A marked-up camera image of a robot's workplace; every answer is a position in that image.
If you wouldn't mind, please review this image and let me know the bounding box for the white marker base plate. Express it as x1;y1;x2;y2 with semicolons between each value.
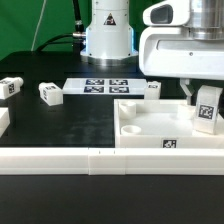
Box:
63;78;147;95

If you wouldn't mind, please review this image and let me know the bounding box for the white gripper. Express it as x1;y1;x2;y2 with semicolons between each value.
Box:
139;0;224;105

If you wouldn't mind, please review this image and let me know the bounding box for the white square tabletop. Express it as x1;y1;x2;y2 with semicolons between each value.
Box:
114;99;224;149

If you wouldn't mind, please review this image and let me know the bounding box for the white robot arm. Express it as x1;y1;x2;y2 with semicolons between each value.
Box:
81;0;224;89

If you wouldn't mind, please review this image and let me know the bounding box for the white U-shaped obstacle fence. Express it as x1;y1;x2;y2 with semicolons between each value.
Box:
0;107;224;176

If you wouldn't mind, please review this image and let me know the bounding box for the black cable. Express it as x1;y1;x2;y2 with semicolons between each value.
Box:
35;0;88;54

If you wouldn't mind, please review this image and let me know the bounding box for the white cable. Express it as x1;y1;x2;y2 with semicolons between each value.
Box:
30;0;48;52

